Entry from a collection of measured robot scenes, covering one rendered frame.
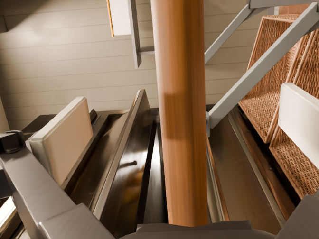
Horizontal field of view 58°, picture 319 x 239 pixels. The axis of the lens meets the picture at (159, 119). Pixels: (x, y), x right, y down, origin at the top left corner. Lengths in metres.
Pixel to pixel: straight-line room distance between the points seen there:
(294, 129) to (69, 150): 0.13
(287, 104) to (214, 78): 3.70
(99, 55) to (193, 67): 3.75
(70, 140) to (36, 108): 4.24
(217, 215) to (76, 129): 0.20
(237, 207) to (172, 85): 0.81
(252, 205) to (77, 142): 0.81
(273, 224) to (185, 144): 0.71
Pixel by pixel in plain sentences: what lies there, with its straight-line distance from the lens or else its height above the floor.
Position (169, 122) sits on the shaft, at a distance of 0.18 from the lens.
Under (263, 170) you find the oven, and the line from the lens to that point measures 1.13.
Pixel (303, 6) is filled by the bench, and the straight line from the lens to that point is 1.62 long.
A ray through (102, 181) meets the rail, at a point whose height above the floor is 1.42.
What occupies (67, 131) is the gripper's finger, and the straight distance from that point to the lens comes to 0.17.
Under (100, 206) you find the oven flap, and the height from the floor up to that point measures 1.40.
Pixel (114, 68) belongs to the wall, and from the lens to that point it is 3.89.
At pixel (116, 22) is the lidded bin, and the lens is 3.25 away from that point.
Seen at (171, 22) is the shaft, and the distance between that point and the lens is 0.16.
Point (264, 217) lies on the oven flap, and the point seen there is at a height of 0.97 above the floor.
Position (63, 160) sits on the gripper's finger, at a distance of 0.16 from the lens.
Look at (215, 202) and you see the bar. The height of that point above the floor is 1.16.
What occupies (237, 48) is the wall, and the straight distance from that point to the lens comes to 3.86.
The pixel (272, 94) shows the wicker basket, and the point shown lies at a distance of 1.74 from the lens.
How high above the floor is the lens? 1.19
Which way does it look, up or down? 4 degrees up
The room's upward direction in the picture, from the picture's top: 93 degrees counter-clockwise
